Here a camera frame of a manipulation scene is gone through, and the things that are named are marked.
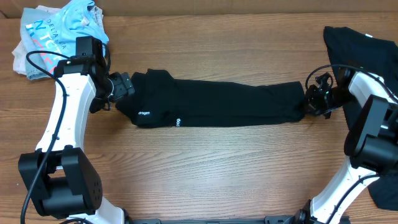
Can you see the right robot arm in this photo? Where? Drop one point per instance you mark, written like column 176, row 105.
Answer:
column 370, row 147

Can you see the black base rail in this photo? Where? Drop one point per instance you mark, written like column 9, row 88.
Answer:
column 265, row 220

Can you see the pale pink folded garment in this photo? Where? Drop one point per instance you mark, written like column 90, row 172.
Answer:
column 18, row 59

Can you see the light blue printed t-shirt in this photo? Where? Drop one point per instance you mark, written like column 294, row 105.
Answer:
column 55, row 34

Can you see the black t-shirt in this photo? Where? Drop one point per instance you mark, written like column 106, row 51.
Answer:
column 160, row 100

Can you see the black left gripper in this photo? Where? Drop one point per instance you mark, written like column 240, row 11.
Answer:
column 126, row 84

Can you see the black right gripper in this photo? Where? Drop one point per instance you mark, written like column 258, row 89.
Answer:
column 315, row 98

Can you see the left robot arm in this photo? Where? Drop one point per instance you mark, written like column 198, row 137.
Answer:
column 61, row 181

